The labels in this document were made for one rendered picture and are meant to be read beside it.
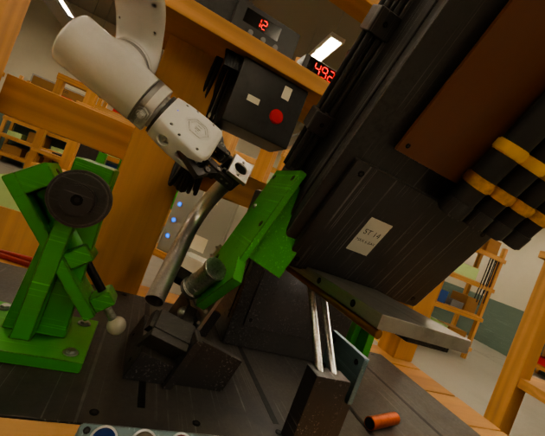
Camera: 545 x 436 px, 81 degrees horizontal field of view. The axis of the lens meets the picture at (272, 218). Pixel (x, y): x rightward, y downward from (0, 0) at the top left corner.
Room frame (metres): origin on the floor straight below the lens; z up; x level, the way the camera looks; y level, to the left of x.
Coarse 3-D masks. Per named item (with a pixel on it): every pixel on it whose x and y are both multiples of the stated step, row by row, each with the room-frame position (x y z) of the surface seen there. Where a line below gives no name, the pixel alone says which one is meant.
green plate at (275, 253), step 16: (272, 176) 0.60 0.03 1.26; (288, 176) 0.53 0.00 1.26; (304, 176) 0.50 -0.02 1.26; (272, 192) 0.55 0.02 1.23; (288, 192) 0.50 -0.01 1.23; (256, 208) 0.56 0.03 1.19; (272, 208) 0.50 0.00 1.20; (288, 208) 0.52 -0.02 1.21; (240, 224) 0.58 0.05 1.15; (256, 224) 0.52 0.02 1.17; (272, 224) 0.51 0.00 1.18; (240, 240) 0.53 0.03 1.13; (256, 240) 0.49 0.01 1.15; (272, 240) 0.51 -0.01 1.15; (288, 240) 0.52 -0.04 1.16; (224, 256) 0.55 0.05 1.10; (240, 256) 0.49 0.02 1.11; (256, 256) 0.51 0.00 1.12; (272, 256) 0.52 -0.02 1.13; (288, 256) 0.53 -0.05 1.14; (272, 272) 0.52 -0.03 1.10
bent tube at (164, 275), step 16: (240, 160) 0.59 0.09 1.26; (240, 176) 0.57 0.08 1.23; (208, 192) 0.62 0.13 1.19; (224, 192) 0.61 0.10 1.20; (208, 208) 0.63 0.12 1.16; (192, 224) 0.61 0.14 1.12; (176, 240) 0.58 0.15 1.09; (176, 256) 0.55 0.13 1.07; (160, 272) 0.52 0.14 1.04; (176, 272) 0.54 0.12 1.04; (160, 288) 0.50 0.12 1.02; (160, 304) 0.51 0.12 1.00
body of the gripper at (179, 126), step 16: (160, 112) 0.50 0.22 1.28; (176, 112) 0.53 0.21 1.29; (192, 112) 0.55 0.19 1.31; (160, 128) 0.50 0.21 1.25; (176, 128) 0.51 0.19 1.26; (192, 128) 0.54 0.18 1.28; (208, 128) 0.56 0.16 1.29; (160, 144) 0.52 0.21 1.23; (176, 144) 0.51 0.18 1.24; (192, 144) 0.52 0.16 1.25; (208, 144) 0.54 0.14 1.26; (176, 160) 0.53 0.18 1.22
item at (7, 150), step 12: (12, 120) 8.01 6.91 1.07; (0, 132) 8.00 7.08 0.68; (12, 132) 8.10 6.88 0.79; (48, 132) 8.30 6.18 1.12; (12, 144) 8.39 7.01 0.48; (24, 144) 8.14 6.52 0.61; (48, 144) 8.62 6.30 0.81; (0, 156) 8.40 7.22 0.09; (12, 156) 8.09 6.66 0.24; (24, 156) 8.48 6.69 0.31
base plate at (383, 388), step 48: (0, 288) 0.56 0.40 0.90; (96, 336) 0.53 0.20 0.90; (0, 384) 0.36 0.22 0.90; (48, 384) 0.39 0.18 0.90; (96, 384) 0.42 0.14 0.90; (144, 384) 0.46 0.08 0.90; (240, 384) 0.55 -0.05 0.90; (288, 384) 0.61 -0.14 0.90; (384, 384) 0.80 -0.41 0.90; (192, 432) 0.40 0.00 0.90; (240, 432) 0.44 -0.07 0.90; (384, 432) 0.58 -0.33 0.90; (432, 432) 0.65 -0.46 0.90
